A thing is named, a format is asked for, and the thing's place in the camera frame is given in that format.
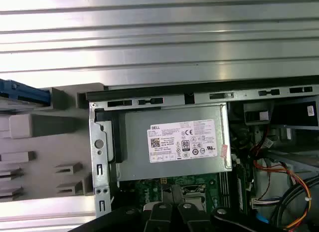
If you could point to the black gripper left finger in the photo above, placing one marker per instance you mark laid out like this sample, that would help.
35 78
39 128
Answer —
159 219

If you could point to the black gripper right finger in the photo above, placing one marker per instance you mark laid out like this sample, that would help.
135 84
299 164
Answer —
189 218

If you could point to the hard disk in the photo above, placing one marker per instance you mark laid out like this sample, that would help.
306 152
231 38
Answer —
25 94

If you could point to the green motherboard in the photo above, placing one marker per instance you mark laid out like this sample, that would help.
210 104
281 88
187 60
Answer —
149 192

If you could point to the CPU socket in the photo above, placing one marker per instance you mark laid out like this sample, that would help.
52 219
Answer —
189 188

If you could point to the RAM stick in slot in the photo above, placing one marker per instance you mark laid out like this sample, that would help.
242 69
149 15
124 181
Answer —
241 192

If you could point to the grey power supply unit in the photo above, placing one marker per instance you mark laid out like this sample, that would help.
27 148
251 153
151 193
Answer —
139 142

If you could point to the black open PC case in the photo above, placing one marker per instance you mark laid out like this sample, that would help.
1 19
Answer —
99 154

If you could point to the grey parts rack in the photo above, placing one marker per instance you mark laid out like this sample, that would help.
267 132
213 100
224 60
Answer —
49 142

